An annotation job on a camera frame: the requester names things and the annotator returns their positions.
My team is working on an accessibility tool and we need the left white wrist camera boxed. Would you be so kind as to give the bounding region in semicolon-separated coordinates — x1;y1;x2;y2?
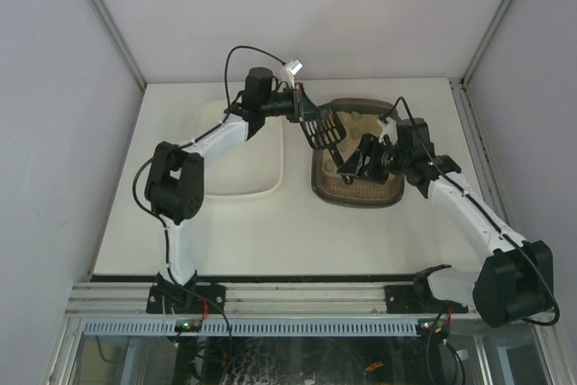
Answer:
279;60;303;88

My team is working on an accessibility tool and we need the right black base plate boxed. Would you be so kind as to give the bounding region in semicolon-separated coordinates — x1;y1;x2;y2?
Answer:
384;284;474;314

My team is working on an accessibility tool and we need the dark translucent litter box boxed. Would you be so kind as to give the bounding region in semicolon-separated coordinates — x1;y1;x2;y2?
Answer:
309;96;406;209

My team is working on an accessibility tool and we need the white plastic bin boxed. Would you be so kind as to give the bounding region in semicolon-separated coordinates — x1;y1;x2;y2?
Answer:
188;117;284;198

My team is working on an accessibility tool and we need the grey slotted cable duct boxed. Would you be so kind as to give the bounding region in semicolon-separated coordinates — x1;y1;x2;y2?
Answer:
83;317;419;337

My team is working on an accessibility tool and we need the black slotted litter scoop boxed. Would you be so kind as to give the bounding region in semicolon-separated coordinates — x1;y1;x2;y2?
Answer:
299;104;353;185

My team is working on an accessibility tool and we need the green clump lower left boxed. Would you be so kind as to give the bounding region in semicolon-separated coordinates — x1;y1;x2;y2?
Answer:
323;160;338;173

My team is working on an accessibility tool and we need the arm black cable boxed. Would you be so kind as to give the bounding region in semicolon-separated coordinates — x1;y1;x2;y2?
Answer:
133;45;289;269
378;96;563;326

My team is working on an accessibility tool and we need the aluminium mounting rail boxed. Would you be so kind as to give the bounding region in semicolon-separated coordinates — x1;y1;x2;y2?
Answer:
65;280;555;319

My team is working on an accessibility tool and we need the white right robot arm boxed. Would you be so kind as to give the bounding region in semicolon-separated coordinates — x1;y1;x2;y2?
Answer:
337;118;560;327

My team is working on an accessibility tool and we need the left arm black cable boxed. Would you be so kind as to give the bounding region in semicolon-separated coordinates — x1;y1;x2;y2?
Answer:
133;45;289;269

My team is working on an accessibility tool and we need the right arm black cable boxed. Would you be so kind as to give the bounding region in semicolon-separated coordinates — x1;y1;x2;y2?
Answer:
378;96;563;326

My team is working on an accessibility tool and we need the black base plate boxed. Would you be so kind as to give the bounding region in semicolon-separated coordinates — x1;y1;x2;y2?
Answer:
145;281;226;315
384;284;474;314

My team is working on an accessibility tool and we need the beige pellet litter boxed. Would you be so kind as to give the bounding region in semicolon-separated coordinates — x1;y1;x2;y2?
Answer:
315;107;400;199

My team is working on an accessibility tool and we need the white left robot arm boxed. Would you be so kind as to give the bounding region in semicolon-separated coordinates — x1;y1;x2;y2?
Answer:
144;60;332;298

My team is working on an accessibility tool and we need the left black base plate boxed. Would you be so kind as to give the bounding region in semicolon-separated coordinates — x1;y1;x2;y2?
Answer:
145;281;226;315

